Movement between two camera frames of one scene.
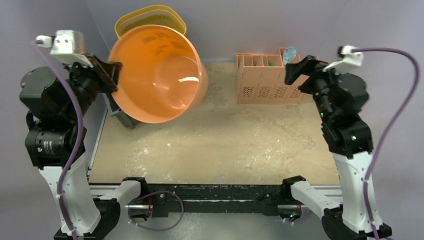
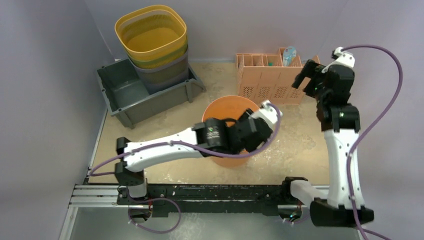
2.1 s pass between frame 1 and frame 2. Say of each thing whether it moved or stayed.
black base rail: stayed
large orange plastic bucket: moved
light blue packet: stayed
